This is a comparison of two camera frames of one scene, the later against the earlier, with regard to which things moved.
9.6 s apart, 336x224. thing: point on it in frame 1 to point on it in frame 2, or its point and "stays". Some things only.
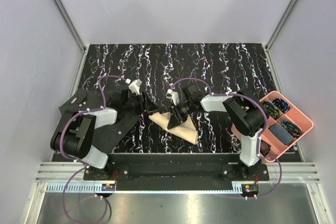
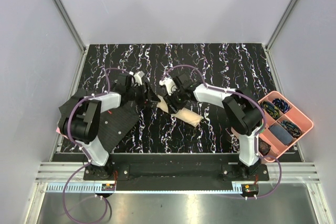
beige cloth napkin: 186,130 to 190,117
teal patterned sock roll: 291,128 stays
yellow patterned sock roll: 272,110 stays
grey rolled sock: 280,135 stays
